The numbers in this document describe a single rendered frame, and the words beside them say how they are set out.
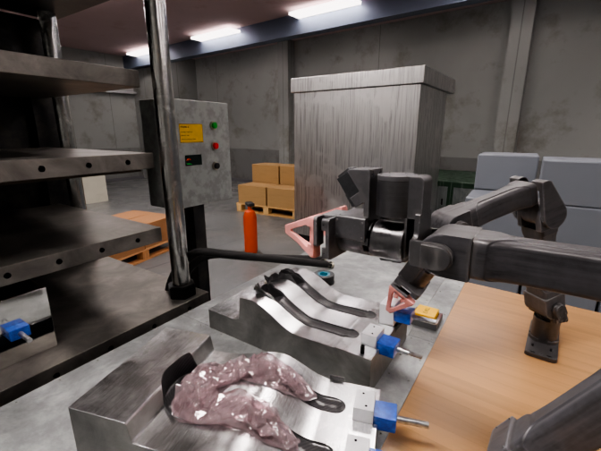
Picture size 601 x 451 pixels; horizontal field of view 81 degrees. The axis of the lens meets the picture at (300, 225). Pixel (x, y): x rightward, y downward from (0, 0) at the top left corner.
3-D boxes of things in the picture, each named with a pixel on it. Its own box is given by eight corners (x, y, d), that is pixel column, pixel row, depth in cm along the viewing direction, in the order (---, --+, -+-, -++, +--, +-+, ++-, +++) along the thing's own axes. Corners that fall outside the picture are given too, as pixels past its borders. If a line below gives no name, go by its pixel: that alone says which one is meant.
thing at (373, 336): (424, 361, 78) (426, 340, 76) (418, 374, 74) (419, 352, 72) (368, 343, 85) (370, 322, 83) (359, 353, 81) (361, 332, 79)
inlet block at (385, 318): (437, 327, 86) (439, 307, 84) (433, 337, 82) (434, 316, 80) (385, 314, 93) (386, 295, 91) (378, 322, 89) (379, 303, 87)
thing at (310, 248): (276, 211, 58) (324, 218, 52) (302, 204, 63) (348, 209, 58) (277, 251, 59) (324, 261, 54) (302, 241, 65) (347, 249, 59)
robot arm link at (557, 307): (557, 305, 88) (574, 302, 89) (527, 291, 96) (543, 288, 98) (552, 327, 90) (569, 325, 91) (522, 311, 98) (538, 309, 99)
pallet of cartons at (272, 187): (293, 221, 549) (293, 170, 528) (233, 210, 623) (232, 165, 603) (325, 210, 623) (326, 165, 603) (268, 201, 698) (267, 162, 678)
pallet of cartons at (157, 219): (141, 237, 462) (138, 208, 452) (187, 247, 425) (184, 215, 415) (47, 266, 365) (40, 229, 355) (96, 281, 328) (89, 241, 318)
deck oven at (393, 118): (438, 239, 457) (455, 80, 407) (408, 267, 362) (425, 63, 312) (337, 222, 540) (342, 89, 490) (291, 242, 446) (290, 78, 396)
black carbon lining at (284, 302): (378, 319, 94) (380, 286, 91) (352, 349, 81) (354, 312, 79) (275, 288, 113) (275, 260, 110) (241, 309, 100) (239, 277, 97)
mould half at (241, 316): (406, 338, 97) (410, 294, 94) (368, 395, 76) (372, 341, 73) (266, 293, 124) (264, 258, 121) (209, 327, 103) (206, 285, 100)
